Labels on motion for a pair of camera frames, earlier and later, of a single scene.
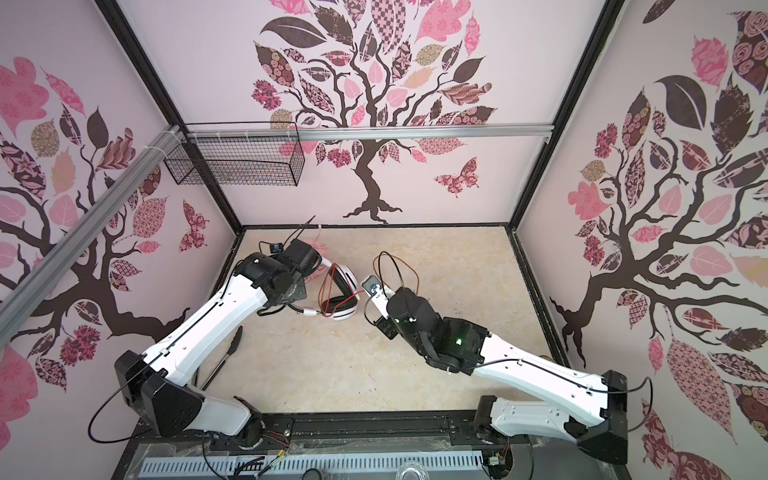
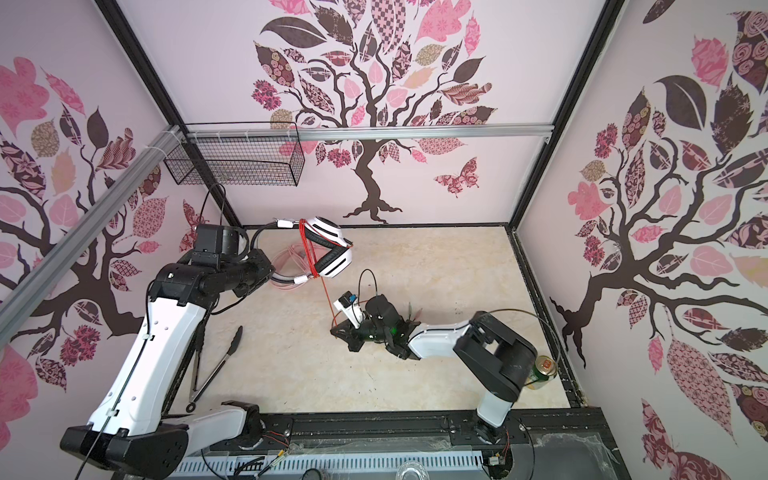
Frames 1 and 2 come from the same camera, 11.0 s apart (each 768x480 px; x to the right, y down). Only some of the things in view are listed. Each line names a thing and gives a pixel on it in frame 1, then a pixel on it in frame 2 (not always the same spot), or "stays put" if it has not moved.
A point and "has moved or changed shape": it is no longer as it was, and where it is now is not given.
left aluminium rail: [23, 293] stays put
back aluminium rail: [365, 132] stays put
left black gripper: [309, 258] -> [260, 271]
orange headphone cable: [328, 271] -> [308, 230]
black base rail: [461, 433] stays put
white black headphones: [342, 307] has moved or changed shape
